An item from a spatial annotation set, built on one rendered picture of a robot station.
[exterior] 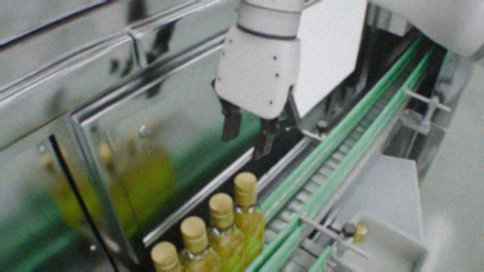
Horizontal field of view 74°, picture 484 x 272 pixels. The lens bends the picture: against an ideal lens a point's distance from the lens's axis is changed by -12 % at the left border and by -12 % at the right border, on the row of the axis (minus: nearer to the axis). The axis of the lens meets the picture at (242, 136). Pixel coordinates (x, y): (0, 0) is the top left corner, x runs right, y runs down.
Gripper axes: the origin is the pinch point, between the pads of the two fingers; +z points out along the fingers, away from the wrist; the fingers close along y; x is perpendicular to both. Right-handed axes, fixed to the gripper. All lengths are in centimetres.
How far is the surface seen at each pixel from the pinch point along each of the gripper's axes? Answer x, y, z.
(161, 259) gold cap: -15.4, 0.5, 13.3
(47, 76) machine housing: -21.7, -13.2, -8.9
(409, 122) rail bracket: 83, 10, 19
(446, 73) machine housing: 102, 14, 2
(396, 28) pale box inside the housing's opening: 112, -12, -6
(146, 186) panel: -7.1, -12.6, 13.3
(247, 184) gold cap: 1.7, 0.7, 8.9
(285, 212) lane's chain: 26.6, -2.0, 31.5
